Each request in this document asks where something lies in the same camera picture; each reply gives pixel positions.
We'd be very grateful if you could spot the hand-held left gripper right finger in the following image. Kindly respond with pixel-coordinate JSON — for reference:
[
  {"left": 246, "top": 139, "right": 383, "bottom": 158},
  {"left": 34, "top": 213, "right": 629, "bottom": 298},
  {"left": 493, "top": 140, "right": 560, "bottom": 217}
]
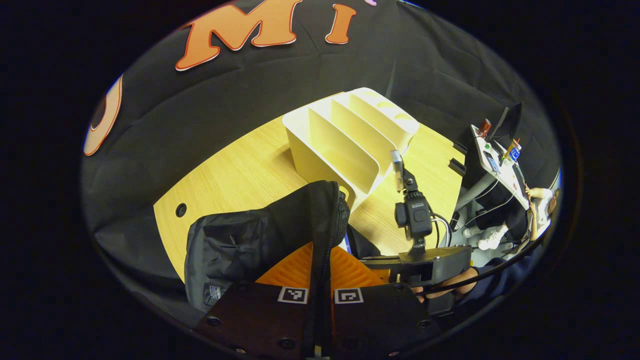
[{"left": 320, "top": 245, "right": 443, "bottom": 360}]

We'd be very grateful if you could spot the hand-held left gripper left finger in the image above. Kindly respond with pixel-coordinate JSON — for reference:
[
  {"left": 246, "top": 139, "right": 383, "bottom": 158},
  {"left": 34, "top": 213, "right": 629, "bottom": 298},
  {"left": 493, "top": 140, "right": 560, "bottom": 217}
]
[{"left": 192, "top": 241, "right": 321, "bottom": 360}]

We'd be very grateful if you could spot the black schoolbag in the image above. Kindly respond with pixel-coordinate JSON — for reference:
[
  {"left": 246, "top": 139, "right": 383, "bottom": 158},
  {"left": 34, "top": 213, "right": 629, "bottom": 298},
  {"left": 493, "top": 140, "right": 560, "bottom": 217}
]
[{"left": 184, "top": 180, "right": 383, "bottom": 313}]

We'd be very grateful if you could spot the white bookshelf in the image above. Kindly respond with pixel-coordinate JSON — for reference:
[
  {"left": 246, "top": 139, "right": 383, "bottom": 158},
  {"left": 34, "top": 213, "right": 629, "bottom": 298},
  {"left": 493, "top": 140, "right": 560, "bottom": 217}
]
[{"left": 281, "top": 87, "right": 421, "bottom": 213}]

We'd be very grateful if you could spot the white desk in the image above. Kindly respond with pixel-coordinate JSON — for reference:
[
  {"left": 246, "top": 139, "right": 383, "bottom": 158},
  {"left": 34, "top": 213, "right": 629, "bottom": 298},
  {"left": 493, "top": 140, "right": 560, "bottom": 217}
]
[{"left": 462, "top": 125, "right": 532, "bottom": 211}]

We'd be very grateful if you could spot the black monitor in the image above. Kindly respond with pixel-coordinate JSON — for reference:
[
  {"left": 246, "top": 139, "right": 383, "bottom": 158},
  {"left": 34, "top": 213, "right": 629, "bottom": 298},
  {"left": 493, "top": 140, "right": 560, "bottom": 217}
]
[{"left": 492, "top": 101, "right": 524, "bottom": 142}]

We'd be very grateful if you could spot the black backdrop cloth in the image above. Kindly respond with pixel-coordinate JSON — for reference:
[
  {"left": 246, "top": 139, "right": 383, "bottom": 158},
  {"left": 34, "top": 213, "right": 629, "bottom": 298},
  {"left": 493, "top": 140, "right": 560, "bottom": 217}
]
[{"left": 80, "top": 0, "right": 563, "bottom": 326}]

